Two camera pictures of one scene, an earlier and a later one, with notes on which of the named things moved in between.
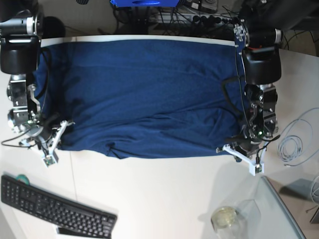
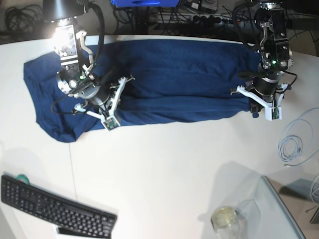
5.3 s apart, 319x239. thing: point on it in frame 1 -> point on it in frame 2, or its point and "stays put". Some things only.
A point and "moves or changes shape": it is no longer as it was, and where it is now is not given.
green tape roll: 23,178 stays put
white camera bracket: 50,157 -> 111,120
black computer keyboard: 69,217 stays put
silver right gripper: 263,121 -> 276,57
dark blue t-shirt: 136,98 moves or changes shape
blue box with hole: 145,3 stays put
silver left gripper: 19,118 -> 76,76
